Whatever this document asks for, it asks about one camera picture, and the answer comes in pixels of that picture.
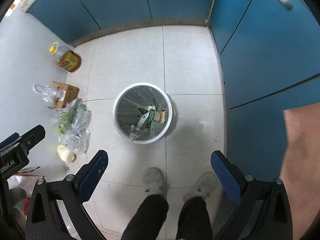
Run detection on left black trouser leg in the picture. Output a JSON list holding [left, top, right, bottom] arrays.
[[121, 194, 169, 240]]

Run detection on clear bag with greens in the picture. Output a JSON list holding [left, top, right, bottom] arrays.
[[53, 98, 92, 154]]

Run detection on grey slipper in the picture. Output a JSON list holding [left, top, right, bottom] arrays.
[[183, 172, 219, 203], [142, 167, 167, 198]]

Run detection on yellow cooking oil bottle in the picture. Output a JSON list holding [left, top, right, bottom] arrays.
[[49, 42, 81, 73]]

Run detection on brown cardboard box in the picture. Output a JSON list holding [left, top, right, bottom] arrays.
[[48, 81, 80, 109]]

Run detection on left grey slipper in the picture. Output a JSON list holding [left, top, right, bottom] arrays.
[[142, 167, 167, 198]]

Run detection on blue kitchen cabinets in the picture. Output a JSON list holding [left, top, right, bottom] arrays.
[[25, 0, 319, 180]]

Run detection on pale cabbage piece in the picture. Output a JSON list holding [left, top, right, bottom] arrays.
[[57, 145, 76, 163]]

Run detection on right black trouser leg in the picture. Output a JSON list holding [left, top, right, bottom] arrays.
[[176, 197, 213, 240]]

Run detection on black trouser leg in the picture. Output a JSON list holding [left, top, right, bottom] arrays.
[[176, 197, 213, 240], [121, 194, 169, 240]]

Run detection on white round trash bin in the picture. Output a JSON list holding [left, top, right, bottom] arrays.
[[113, 82, 177, 145]]

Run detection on right grey slipper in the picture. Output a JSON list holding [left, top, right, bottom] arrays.
[[183, 172, 219, 203]]

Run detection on clear crumpled plastic bag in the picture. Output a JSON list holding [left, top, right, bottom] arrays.
[[33, 84, 65, 105]]

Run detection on pink cloth towel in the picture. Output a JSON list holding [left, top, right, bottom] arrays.
[[280, 103, 319, 239]]

